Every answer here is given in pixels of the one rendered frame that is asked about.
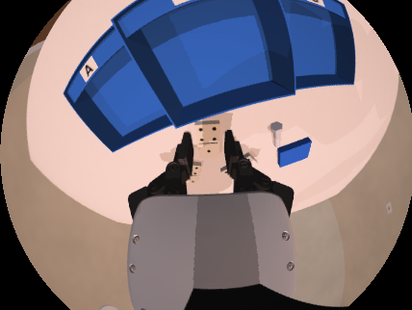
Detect blue rack of bins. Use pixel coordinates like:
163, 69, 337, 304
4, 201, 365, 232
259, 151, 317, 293
63, 0, 356, 153

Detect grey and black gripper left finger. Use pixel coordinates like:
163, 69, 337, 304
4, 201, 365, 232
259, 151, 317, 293
128, 132, 194, 219

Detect grey hex-head bolt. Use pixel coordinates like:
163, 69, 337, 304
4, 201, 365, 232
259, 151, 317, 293
270, 121, 283, 147

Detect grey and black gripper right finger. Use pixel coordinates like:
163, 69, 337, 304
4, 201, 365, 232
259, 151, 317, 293
224, 130, 295, 217

